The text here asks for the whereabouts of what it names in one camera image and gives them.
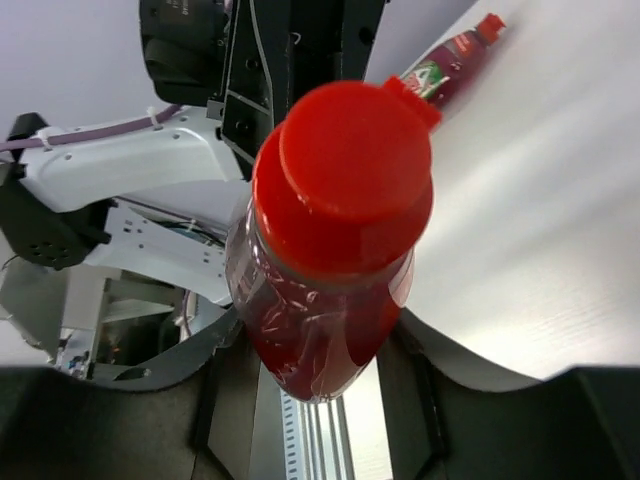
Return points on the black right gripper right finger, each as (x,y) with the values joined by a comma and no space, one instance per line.
(451,414)

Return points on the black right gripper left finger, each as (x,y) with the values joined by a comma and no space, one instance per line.
(185,414)

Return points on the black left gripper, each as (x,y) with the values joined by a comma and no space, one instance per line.
(276,52)

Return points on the magenta dish soap bottle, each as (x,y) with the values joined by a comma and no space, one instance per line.
(447,68)

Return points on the green bottle red cap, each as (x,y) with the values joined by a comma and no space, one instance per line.
(321,259)

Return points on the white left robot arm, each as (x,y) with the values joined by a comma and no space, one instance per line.
(121,195)

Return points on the perforated cable duct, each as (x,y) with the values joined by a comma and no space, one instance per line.
(293,436)

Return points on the front aluminium mounting rail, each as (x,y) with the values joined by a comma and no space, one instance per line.
(325,444)

